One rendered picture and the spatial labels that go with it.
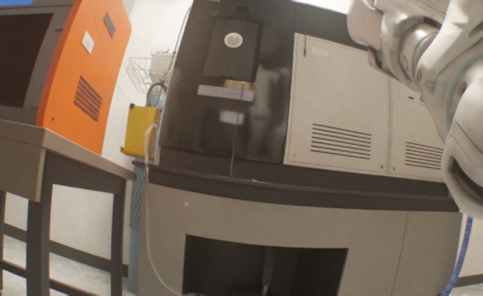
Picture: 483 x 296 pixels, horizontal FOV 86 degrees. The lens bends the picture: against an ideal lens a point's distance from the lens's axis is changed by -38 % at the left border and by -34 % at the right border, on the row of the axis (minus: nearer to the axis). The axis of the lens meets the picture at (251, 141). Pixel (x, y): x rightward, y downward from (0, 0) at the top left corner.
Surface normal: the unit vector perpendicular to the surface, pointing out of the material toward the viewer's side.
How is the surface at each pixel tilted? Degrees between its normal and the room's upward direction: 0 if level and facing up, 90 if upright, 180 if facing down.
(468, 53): 52
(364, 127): 90
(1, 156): 90
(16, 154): 90
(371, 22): 98
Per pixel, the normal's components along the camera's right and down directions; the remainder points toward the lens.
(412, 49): -0.96, -0.28
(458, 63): -0.78, -0.57
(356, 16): -0.98, -0.06
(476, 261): 0.10, -0.17
